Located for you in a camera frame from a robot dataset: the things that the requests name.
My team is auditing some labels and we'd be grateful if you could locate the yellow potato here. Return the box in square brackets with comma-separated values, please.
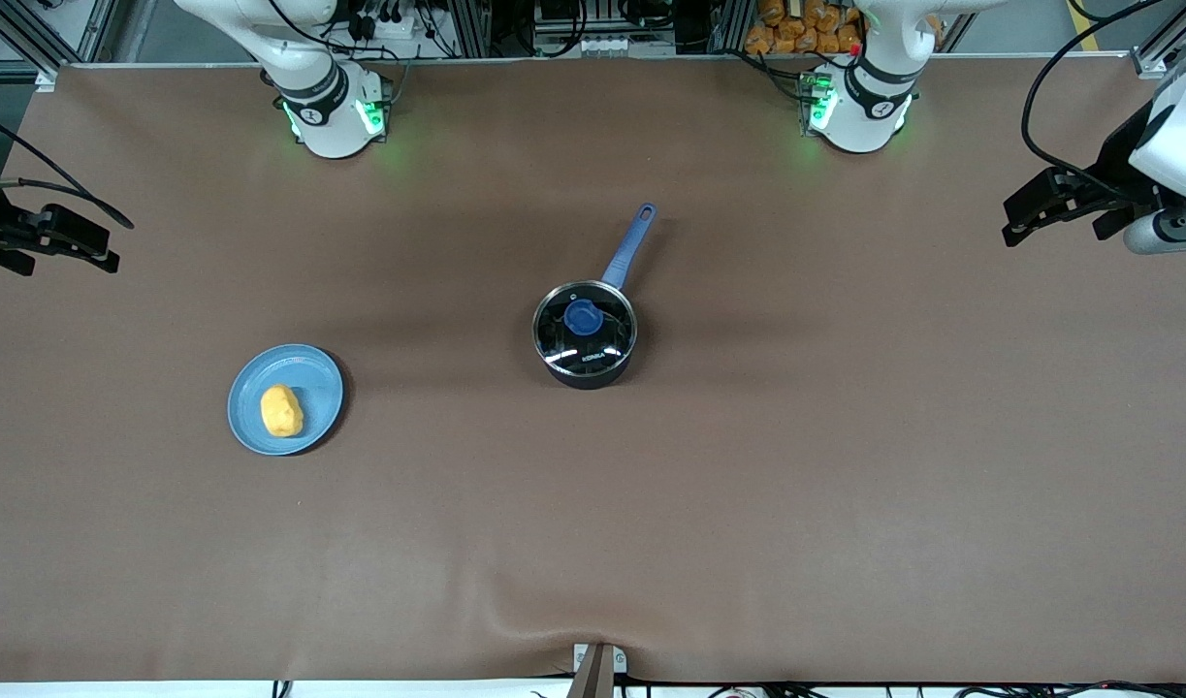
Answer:
[260, 384, 305, 439]

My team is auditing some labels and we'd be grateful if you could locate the glass lid with blue knob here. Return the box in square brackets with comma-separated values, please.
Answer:
[533, 281, 638, 377]

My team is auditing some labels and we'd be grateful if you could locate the blue plate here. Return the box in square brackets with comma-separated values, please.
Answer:
[227, 343, 346, 458]

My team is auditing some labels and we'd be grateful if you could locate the pile of orange objects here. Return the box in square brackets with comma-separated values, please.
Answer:
[745, 0, 865, 56]

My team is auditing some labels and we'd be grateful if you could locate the white power strip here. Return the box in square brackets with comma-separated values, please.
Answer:
[340, 5, 429, 42]

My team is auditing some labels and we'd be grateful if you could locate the brown table mat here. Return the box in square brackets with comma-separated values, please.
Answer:
[0, 53, 1186, 684]

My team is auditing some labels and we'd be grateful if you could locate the aluminium frame profile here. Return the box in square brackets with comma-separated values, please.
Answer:
[0, 0, 118, 92]
[1131, 0, 1186, 80]

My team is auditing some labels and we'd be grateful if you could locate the black pot with blue handle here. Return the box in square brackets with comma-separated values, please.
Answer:
[531, 202, 659, 392]

